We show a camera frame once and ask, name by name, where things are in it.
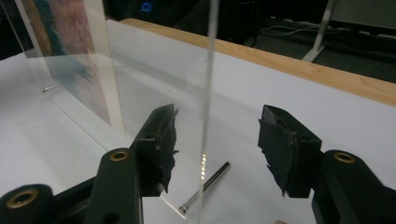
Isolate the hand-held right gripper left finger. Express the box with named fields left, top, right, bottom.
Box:
left=130, top=104, right=180, bottom=198

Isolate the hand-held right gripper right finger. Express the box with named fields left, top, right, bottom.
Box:
left=257, top=104, right=323, bottom=199

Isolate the clear acrylic photo frame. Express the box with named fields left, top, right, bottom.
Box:
left=13, top=0, right=232, bottom=224

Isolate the white board sheet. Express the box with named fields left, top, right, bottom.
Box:
left=0, top=19, right=396, bottom=224

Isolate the dark device with blue light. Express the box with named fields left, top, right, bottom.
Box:
left=136, top=0, right=157, bottom=15

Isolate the white floor cable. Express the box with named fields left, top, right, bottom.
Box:
left=259, top=23, right=316, bottom=37

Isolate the white metal desk frame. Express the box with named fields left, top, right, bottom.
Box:
left=301, top=0, right=340, bottom=63

